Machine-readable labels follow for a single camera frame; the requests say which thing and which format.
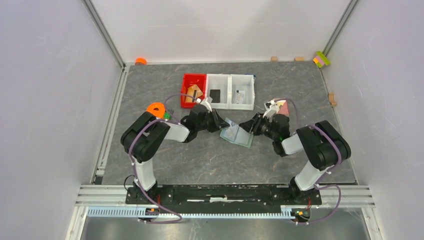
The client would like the white bin right compartment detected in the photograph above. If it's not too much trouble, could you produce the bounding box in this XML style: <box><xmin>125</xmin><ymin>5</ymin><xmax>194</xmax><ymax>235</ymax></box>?
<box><xmin>228</xmin><ymin>74</ymin><xmax>255</xmax><ymax>111</ymax></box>

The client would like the green toy brick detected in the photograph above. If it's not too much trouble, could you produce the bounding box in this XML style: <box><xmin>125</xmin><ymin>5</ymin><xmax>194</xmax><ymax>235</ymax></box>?
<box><xmin>162</xmin><ymin>112</ymin><xmax>172</xmax><ymax>120</ymax></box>

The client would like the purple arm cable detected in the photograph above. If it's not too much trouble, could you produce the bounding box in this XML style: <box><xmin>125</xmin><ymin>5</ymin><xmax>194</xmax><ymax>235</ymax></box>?
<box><xmin>127</xmin><ymin>93</ymin><xmax>203</xmax><ymax>225</ymax></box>
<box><xmin>274</xmin><ymin>97</ymin><xmax>344</xmax><ymax>226</ymax></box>

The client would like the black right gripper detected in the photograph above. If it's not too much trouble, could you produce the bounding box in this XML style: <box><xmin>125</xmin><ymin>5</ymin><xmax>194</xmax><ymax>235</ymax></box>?
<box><xmin>238</xmin><ymin>112</ymin><xmax>277</xmax><ymax>141</ymax></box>

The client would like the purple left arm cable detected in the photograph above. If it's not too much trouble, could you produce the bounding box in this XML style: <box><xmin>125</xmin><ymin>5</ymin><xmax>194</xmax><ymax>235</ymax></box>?
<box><xmin>127</xmin><ymin>93</ymin><xmax>203</xmax><ymax>225</ymax></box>

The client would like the red plastic bin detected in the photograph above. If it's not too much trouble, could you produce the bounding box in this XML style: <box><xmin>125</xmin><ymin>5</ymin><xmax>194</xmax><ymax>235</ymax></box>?
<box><xmin>180</xmin><ymin>73</ymin><xmax>207</xmax><ymax>109</ymax></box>

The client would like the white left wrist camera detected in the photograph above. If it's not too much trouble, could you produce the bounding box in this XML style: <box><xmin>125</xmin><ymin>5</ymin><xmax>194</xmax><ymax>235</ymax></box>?
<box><xmin>195</xmin><ymin>97</ymin><xmax>213</xmax><ymax>112</ymax></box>

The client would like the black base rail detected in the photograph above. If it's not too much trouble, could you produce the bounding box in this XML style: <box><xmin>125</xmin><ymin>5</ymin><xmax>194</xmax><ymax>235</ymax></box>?
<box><xmin>125</xmin><ymin>184</ymin><xmax>322</xmax><ymax>206</ymax></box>

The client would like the white bin left compartment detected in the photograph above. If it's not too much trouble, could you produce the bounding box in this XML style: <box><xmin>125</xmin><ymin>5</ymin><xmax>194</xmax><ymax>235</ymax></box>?
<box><xmin>205</xmin><ymin>73</ymin><xmax>230</xmax><ymax>110</ymax></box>

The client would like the wooden arch block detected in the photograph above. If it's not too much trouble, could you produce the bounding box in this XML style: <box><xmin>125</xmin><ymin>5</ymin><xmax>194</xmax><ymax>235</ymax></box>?
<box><xmin>328</xmin><ymin>92</ymin><xmax>338</xmax><ymax>108</ymax></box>

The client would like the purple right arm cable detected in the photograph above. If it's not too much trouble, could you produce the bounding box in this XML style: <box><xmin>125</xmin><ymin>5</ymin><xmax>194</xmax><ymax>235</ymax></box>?
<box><xmin>274</xmin><ymin>97</ymin><xmax>344</xmax><ymax>226</ymax></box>

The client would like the silver credit card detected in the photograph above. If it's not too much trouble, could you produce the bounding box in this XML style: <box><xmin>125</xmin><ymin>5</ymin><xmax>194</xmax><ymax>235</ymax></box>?
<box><xmin>232</xmin><ymin>89</ymin><xmax>246</xmax><ymax>105</ymax></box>
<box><xmin>222</xmin><ymin>118</ymin><xmax>240</xmax><ymax>142</ymax></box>

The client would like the orange tape roll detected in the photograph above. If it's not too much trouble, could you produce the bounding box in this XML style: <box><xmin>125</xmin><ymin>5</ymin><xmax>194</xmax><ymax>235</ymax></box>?
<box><xmin>134</xmin><ymin>57</ymin><xmax>147</xmax><ymax>65</ymax></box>

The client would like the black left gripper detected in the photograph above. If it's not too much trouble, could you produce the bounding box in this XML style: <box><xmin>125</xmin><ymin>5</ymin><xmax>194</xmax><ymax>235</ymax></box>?
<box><xmin>196</xmin><ymin>108</ymin><xmax>230</xmax><ymax>133</ymax></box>

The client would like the multicolour toy brick stack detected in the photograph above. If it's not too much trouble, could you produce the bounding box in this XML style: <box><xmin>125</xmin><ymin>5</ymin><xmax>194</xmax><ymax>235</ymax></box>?
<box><xmin>312</xmin><ymin>51</ymin><xmax>331</xmax><ymax>69</ymax></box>

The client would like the orange curved toy track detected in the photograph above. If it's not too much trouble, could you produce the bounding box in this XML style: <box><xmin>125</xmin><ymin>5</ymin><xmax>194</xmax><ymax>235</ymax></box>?
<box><xmin>146</xmin><ymin>102</ymin><xmax>166</xmax><ymax>119</ymax></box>

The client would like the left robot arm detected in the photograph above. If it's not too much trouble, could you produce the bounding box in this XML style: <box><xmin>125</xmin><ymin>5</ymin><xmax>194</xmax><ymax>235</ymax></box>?
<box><xmin>120</xmin><ymin>104</ymin><xmax>230</xmax><ymax>204</ymax></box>

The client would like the white bin compartment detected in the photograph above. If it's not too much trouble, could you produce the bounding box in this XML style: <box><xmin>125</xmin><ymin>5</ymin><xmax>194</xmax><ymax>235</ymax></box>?
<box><xmin>228</xmin><ymin>74</ymin><xmax>255</xmax><ymax>111</ymax></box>
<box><xmin>205</xmin><ymin>73</ymin><xmax>230</xmax><ymax>110</ymax></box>

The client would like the black card in bin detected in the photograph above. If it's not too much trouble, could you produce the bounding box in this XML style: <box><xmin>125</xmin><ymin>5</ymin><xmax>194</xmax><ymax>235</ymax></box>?
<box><xmin>209</xmin><ymin>89</ymin><xmax>221</xmax><ymax>103</ymax></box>

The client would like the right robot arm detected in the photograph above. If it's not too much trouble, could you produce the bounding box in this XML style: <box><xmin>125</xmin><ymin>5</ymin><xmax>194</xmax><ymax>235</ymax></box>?
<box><xmin>239</xmin><ymin>113</ymin><xmax>352</xmax><ymax>204</ymax></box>

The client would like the red playing card box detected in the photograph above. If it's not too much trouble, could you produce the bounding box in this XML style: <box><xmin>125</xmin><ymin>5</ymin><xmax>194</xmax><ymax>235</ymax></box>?
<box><xmin>274</xmin><ymin>98</ymin><xmax>290</xmax><ymax>117</ymax></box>

